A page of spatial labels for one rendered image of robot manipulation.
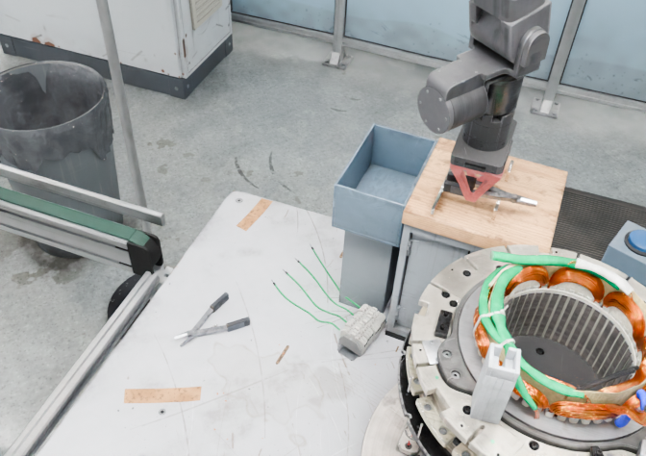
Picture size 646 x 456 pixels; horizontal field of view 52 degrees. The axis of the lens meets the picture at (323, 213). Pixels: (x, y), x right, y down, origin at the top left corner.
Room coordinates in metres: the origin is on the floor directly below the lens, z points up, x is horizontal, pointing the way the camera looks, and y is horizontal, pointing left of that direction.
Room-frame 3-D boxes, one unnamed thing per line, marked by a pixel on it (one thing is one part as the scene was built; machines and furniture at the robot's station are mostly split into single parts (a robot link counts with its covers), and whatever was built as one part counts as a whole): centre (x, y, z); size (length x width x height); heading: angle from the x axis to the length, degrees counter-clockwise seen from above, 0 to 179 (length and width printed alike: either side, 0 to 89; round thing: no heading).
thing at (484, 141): (0.70, -0.20, 1.20); 0.10 x 0.07 x 0.07; 160
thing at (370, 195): (0.79, -0.09, 0.92); 0.17 x 0.11 x 0.28; 159
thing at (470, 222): (0.74, -0.24, 1.05); 0.20 x 0.19 x 0.02; 69
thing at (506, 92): (0.69, -0.19, 1.26); 0.07 x 0.06 x 0.07; 124
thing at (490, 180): (0.70, -0.20, 1.13); 0.07 x 0.07 x 0.09; 70
